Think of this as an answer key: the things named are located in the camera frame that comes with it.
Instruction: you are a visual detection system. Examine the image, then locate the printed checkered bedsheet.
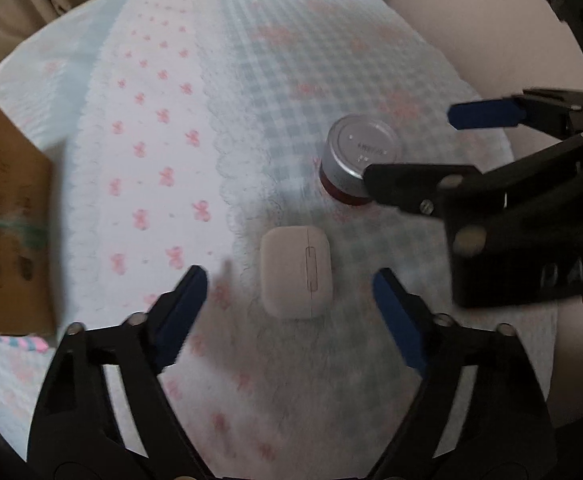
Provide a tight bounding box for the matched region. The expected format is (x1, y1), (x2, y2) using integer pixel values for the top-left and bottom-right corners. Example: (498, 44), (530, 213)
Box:
(0, 0), (559, 480)

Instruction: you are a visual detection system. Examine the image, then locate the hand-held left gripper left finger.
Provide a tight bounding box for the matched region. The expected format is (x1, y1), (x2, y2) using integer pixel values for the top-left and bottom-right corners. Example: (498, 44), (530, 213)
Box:
(28, 265), (212, 480)

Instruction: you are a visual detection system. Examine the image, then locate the cardboard box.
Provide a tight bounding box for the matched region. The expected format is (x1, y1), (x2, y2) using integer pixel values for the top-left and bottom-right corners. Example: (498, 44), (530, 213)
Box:
(0, 107), (56, 353)

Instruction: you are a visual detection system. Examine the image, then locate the white earbud case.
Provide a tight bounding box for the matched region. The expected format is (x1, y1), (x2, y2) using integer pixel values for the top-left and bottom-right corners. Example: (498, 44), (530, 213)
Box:
(260, 226), (332, 319)

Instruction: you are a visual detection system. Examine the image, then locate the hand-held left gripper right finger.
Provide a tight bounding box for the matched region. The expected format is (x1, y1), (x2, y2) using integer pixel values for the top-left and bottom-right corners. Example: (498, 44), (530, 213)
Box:
(366, 267), (557, 480)

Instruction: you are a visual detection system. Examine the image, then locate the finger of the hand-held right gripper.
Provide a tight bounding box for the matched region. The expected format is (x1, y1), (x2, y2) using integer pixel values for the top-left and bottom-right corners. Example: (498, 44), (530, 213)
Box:
(447, 89), (583, 133)
(364, 132), (583, 219)

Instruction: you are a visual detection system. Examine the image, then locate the silver lid jar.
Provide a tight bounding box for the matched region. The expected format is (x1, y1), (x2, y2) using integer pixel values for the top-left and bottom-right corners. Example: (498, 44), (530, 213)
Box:
(320, 114), (402, 207)

